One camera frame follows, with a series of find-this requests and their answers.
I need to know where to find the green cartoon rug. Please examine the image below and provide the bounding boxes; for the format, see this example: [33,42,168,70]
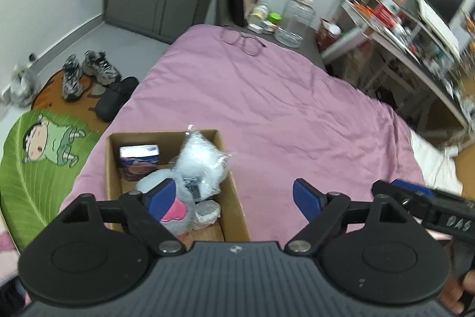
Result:
[0,110,101,255]

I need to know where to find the black slipper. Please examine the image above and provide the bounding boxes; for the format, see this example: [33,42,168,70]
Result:
[94,90,127,123]
[110,76,140,99]

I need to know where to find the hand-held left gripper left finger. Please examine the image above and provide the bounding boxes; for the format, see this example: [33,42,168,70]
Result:
[56,178,186,256]

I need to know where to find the blue and pink plush toy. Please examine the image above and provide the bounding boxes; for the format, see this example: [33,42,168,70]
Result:
[135,168,198,240]

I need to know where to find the pink fuzzy cloth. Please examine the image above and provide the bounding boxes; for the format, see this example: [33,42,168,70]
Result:
[0,230,19,266]

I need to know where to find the person's right hand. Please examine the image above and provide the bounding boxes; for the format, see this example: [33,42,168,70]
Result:
[439,264,475,316]

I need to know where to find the white cloth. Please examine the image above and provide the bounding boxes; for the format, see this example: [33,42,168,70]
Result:
[410,130,465,192]

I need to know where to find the eyeglasses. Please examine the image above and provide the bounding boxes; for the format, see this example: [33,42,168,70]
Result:
[221,26,266,57]

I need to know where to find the jar with yellow label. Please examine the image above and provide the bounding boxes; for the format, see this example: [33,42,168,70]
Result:
[247,1,271,29]

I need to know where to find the grey sneaker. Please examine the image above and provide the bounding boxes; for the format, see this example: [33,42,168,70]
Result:
[82,50,123,84]
[61,55,83,101]

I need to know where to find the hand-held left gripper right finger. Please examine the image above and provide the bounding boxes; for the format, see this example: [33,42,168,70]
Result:
[284,178,423,255]

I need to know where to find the white keyboard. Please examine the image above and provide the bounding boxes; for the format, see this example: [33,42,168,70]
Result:
[415,0,461,55]

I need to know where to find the orange round rug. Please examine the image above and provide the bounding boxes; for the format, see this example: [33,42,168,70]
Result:
[31,68,124,133]

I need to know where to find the brown jug with white lid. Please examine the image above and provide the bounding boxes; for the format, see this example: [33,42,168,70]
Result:
[316,18,342,51]

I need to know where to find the small plastic-wrapped toy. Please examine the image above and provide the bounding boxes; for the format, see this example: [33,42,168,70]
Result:
[194,200,221,229]

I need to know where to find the white fluffy toy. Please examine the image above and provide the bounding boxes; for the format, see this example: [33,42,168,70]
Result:
[172,124,238,201]

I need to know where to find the blue snack packet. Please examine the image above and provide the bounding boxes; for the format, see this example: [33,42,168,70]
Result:
[119,144,161,181]

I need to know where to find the clear plastic bag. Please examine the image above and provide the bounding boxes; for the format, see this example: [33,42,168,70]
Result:
[7,64,42,107]

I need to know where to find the cardboard box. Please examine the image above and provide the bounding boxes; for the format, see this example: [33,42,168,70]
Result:
[105,129,252,251]

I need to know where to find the small white box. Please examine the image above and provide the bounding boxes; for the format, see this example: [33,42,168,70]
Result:
[251,23,277,36]

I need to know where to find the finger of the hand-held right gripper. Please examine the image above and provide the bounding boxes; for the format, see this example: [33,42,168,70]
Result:
[372,179,436,220]

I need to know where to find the white desk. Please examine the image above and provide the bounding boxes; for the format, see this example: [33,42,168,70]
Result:
[321,0,470,140]

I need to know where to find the large clear plastic jar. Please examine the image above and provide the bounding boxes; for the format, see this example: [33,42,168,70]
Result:
[275,0,316,49]

